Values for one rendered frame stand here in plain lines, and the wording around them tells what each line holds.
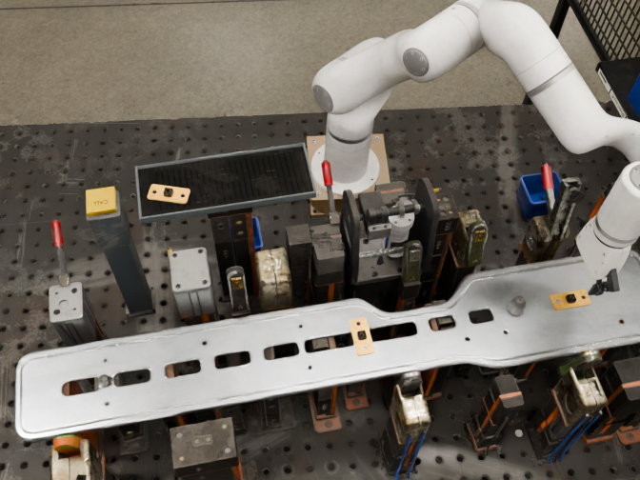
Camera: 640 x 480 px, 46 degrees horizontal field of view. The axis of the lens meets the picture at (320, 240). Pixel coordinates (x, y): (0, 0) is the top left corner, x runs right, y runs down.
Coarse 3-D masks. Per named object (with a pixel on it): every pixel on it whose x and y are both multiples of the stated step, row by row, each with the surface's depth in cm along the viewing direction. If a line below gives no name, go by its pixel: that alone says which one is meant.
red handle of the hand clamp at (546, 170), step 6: (540, 168) 166; (546, 168) 165; (546, 174) 165; (546, 180) 165; (552, 180) 166; (546, 186) 165; (552, 186) 165; (546, 192) 166; (552, 192) 165; (546, 198) 166; (552, 198) 165; (552, 204) 165; (558, 228) 166
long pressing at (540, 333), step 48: (480, 288) 165; (528, 288) 166; (576, 288) 166; (624, 288) 166; (144, 336) 157; (192, 336) 158; (240, 336) 158; (288, 336) 158; (432, 336) 159; (480, 336) 159; (528, 336) 159; (576, 336) 159; (624, 336) 160; (48, 384) 151; (144, 384) 152; (192, 384) 152; (240, 384) 152; (288, 384) 152; (336, 384) 153; (48, 432) 146
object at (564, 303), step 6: (552, 294) 164; (558, 294) 164; (564, 294) 164; (570, 294) 163; (576, 294) 164; (582, 294) 165; (552, 300) 164; (558, 300) 164; (564, 300) 164; (570, 300) 163; (576, 300) 164; (582, 300) 164; (588, 300) 164; (558, 306) 163; (564, 306) 163; (570, 306) 163; (576, 306) 163
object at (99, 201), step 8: (88, 192) 157; (96, 192) 157; (104, 192) 158; (112, 192) 158; (88, 200) 156; (96, 200) 156; (104, 200) 156; (112, 200) 156; (88, 208) 155; (96, 208) 155; (104, 208) 155; (112, 208) 155
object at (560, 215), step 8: (560, 184) 156; (568, 184) 154; (576, 184) 155; (560, 192) 157; (568, 192) 157; (576, 192) 153; (560, 200) 157; (568, 200) 159; (576, 200) 153; (552, 208) 161; (560, 208) 159; (568, 208) 160; (552, 216) 162; (560, 216) 162; (568, 216) 161; (552, 224) 163; (560, 224) 165; (552, 232) 165; (560, 232) 166
